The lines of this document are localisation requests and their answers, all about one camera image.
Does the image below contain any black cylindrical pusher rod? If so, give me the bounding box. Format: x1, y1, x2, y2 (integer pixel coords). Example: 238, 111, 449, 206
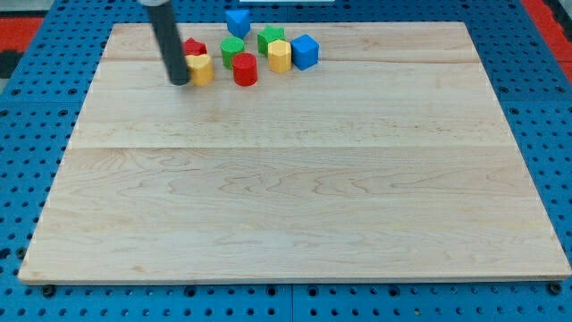
145, 0, 190, 86

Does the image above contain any red star block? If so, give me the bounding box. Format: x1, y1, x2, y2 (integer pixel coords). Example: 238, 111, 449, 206
182, 38, 208, 56

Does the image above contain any yellow heart block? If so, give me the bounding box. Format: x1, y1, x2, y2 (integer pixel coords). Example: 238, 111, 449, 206
185, 54, 215, 86

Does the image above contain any green star block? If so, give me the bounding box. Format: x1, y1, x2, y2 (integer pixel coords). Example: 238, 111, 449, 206
257, 25, 285, 56

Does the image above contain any green cylinder block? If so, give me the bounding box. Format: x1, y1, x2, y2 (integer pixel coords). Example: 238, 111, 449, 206
220, 36, 245, 70

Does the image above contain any blue triangle block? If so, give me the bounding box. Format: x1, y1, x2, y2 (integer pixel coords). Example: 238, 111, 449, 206
225, 9, 250, 38

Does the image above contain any red cylinder block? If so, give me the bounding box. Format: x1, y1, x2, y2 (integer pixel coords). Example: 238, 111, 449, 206
231, 53, 258, 87

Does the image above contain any yellow hexagon block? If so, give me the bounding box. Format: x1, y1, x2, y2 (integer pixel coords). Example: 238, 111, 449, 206
267, 39, 291, 73

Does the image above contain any blue cube block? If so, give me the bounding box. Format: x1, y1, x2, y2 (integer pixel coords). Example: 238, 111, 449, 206
290, 34, 320, 71

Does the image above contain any light wooden board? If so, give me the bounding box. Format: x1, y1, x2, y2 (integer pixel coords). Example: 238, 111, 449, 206
18, 22, 571, 285

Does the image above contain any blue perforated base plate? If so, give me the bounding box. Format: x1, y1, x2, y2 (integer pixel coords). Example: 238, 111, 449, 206
1, 0, 571, 321

